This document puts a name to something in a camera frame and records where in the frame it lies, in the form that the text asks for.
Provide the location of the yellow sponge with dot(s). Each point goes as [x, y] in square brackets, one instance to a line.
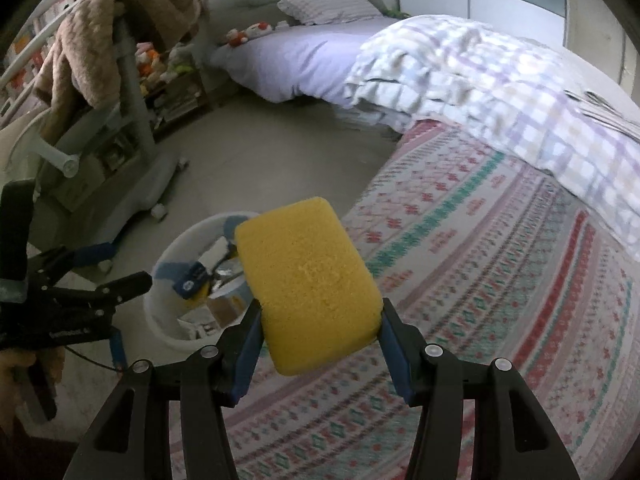
[310, 280]

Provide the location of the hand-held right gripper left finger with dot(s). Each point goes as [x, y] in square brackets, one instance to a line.
[248, 355]

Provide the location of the brown cardboard piece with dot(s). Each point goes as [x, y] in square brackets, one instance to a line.
[225, 309]

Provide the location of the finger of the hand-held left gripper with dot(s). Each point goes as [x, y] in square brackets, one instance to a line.
[122, 287]
[92, 254]

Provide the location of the brown fleece blanket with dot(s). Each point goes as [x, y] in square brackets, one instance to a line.
[100, 35]

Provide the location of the person's left hand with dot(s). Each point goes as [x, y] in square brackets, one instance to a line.
[12, 380]

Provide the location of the green plush toy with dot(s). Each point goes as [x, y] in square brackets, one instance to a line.
[397, 12]

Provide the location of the small blue floor object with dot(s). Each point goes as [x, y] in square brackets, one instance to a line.
[118, 347]

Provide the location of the white plastic bin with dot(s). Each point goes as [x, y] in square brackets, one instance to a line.
[165, 305]

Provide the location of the red and white plush toy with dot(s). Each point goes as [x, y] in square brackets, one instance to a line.
[247, 34]

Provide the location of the pile of plush toys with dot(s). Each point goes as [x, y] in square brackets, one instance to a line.
[160, 62]

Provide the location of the grey bed with lavender sheet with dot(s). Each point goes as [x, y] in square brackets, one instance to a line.
[295, 60]

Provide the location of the low bedside shelf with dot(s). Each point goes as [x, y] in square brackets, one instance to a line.
[182, 100]

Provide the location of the plaid pastel quilt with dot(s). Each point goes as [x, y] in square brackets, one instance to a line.
[500, 90]

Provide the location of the white bookshelf with books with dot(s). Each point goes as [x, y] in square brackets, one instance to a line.
[30, 45]

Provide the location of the patterned red and green blanket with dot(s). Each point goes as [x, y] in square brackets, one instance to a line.
[475, 270]

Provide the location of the striped frilled pillow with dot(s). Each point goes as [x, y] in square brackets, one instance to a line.
[330, 5]

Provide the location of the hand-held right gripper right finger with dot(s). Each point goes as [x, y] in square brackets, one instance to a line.
[396, 355]

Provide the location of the grey adjustable chair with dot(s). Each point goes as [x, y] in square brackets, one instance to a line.
[130, 125]

